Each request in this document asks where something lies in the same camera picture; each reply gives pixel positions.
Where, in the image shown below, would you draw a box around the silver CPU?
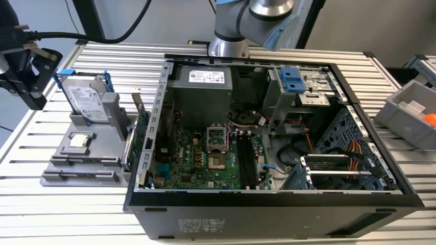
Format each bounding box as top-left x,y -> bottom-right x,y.
68,134 -> 90,149

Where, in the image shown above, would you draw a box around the black upright post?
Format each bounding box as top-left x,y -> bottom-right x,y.
72,0 -> 106,45

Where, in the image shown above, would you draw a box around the white yellow power wires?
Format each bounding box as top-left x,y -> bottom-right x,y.
226,108 -> 272,130

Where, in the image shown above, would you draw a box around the green graphics card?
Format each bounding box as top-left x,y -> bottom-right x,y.
121,88 -> 150,172

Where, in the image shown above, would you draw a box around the CPU socket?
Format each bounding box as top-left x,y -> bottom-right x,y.
206,152 -> 228,171

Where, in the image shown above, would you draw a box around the black case fan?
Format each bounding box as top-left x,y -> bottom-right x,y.
156,99 -> 177,155

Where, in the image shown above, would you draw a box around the black looped data cable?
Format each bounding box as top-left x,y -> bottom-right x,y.
276,141 -> 309,176

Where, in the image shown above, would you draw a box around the hard disk in blue carrier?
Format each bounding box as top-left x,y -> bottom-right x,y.
50,68 -> 114,126

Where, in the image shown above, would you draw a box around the blue plastic drive latch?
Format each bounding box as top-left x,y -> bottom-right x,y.
278,66 -> 304,93

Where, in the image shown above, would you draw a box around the white block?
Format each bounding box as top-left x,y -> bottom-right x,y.
397,100 -> 426,116

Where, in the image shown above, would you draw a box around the single orange wire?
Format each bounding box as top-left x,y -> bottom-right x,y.
304,128 -> 314,155

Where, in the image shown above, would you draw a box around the red yellow orange wires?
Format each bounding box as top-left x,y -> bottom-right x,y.
346,139 -> 368,177

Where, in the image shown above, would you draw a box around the light metal crate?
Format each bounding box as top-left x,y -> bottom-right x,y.
404,54 -> 436,89

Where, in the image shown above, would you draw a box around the black PC case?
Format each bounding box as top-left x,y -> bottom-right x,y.
121,53 -> 425,240

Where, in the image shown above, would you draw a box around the grey plastic bin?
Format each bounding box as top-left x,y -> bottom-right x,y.
373,79 -> 436,153

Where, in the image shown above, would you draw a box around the grey power supply unit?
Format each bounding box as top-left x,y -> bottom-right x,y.
168,65 -> 234,128

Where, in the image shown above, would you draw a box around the metal socket cover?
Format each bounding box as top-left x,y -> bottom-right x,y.
205,124 -> 228,153

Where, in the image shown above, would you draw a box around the metal disk bay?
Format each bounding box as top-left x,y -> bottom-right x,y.
281,152 -> 398,191

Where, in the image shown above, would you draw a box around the grey parts rack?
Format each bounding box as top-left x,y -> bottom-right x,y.
40,88 -> 137,187

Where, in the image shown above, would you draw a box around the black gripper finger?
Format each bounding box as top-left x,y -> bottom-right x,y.
0,73 -> 29,109
20,48 -> 64,111

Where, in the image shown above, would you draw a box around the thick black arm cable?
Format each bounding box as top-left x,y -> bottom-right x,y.
12,0 -> 153,49

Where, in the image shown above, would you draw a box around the green motherboard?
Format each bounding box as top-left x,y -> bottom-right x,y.
150,126 -> 273,191

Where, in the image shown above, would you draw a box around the orange ball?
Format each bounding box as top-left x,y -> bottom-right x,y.
420,113 -> 436,128

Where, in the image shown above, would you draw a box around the wire locking lever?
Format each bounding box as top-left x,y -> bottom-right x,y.
225,125 -> 236,153

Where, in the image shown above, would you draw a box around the black RAM slot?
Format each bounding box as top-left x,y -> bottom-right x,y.
244,130 -> 262,190
236,130 -> 252,190

